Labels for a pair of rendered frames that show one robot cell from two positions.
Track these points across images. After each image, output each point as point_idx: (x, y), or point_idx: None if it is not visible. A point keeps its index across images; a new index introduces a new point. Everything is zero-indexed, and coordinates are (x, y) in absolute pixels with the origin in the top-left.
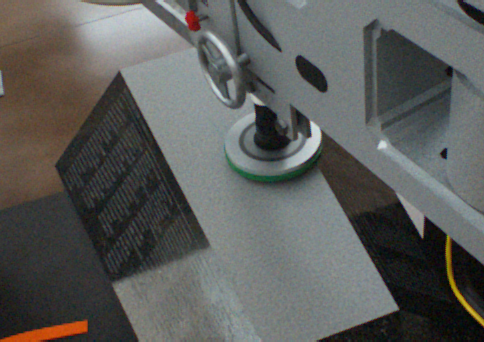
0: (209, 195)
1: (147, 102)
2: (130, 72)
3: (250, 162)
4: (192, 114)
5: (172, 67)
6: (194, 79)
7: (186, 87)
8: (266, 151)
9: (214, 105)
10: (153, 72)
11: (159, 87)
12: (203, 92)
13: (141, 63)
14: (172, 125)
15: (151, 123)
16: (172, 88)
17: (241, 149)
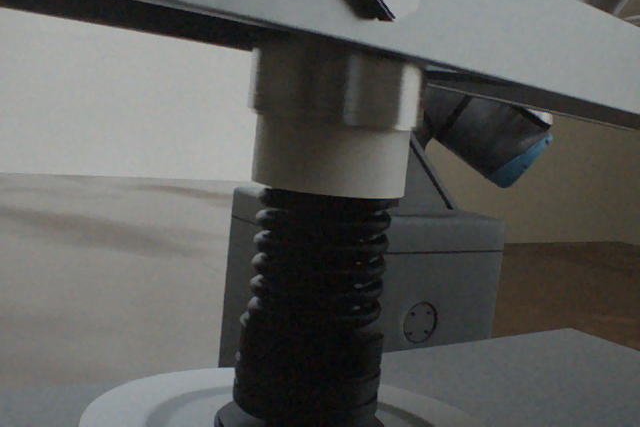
0: (60, 412)
1: (470, 351)
2: (569, 336)
3: (143, 396)
4: (454, 395)
5: (635, 369)
6: (613, 392)
7: (569, 385)
8: (211, 422)
9: (518, 419)
10: (593, 353)
11: (540, 360)
12: (567, 404)
13: (613, 343)
14: (390, 375)
15: (386, 356)
16: (549, 372)
17: (222, 387)
